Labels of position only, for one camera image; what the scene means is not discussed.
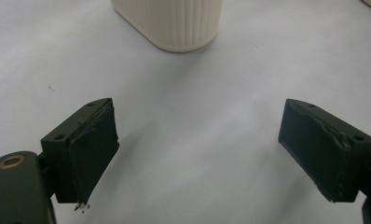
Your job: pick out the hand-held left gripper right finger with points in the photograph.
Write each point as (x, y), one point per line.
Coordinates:
(323, 149)

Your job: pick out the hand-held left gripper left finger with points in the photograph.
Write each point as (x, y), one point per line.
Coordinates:
(87, 155)

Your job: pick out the cream pump bottle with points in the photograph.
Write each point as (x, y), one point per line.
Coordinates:
(177, 21)

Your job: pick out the white table mat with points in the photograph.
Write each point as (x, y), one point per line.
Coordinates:
(199, 124)

